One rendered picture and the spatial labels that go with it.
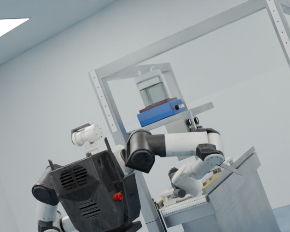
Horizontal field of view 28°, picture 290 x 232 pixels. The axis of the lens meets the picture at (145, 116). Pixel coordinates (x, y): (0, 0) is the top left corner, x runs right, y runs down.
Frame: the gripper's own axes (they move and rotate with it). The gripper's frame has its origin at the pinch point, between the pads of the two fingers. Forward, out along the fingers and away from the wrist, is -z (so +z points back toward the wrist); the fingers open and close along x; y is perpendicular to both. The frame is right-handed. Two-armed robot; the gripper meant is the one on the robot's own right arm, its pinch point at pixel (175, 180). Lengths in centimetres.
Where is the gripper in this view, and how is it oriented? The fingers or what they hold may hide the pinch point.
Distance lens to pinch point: 269.3
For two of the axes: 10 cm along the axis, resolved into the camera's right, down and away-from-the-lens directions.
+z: 1.5, -0.7, -9.9
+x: 3.6, 9.3, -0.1
